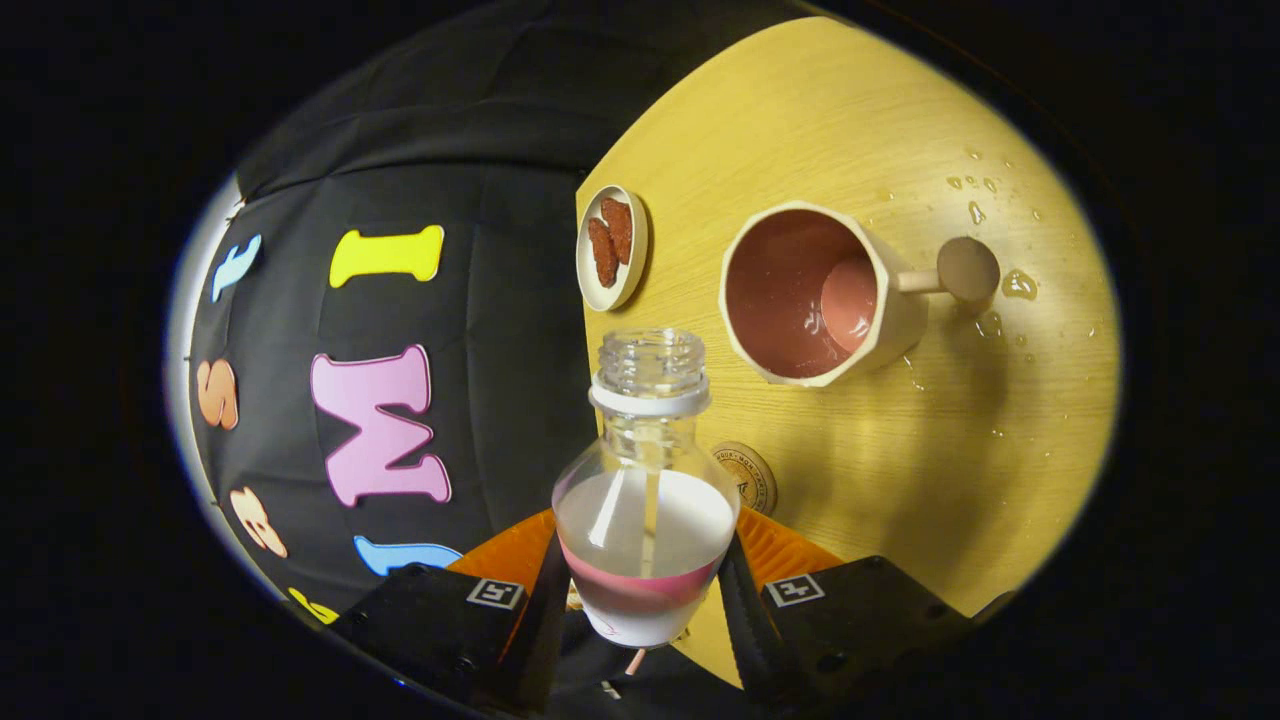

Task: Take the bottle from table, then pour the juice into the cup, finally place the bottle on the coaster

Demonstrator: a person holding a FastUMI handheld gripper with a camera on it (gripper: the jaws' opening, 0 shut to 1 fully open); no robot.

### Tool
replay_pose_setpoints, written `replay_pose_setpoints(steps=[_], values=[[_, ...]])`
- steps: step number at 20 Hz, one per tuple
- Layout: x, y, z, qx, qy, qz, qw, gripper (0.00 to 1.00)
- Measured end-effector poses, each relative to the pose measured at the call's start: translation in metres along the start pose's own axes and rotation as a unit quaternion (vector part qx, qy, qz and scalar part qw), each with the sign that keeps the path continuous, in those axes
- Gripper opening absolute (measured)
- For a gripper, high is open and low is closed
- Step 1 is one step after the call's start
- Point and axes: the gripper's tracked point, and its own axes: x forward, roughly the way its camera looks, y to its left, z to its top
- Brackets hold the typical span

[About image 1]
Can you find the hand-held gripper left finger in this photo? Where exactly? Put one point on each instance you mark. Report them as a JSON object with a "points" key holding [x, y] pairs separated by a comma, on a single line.
{"points": [[540, 640]]}

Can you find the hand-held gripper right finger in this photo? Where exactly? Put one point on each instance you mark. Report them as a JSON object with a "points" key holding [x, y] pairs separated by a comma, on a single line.
{"points": [[750, 630]]}

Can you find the clear juice bottle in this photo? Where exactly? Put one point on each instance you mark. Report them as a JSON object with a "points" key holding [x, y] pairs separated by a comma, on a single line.
{"points": [[645, 540]]}

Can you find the round brown coaster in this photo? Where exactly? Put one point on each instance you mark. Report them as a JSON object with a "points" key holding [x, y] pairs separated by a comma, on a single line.
{"points": [[752, 478]]}

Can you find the beige cup pink inside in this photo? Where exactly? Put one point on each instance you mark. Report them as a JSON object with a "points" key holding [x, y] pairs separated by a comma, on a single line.
{"points": [[780, 290]]}

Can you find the wooden table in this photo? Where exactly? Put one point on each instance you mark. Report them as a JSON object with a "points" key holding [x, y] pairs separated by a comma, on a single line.
{"points": [[900, 450]]}

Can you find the round white plate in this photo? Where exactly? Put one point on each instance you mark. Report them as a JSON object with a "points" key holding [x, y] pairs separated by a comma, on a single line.
{"points": [[632, 280]]}

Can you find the red-brown meat piece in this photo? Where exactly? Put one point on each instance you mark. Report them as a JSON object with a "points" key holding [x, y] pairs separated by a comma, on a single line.
{"points": [[602, 255], [618, 228]]}

